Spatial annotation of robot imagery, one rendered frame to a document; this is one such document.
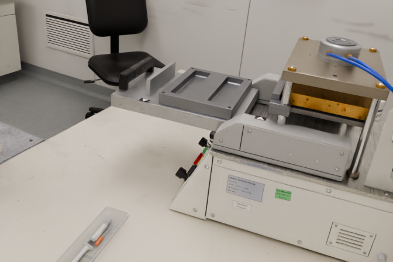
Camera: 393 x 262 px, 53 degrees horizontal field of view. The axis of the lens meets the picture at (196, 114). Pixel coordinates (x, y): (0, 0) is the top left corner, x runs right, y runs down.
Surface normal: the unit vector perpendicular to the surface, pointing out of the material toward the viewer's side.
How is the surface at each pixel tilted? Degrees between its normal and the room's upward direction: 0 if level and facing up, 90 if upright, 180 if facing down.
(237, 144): 90
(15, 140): 0
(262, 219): 90
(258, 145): 90
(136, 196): 0
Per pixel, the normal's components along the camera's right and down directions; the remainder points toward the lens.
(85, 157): 0.09, -0.90
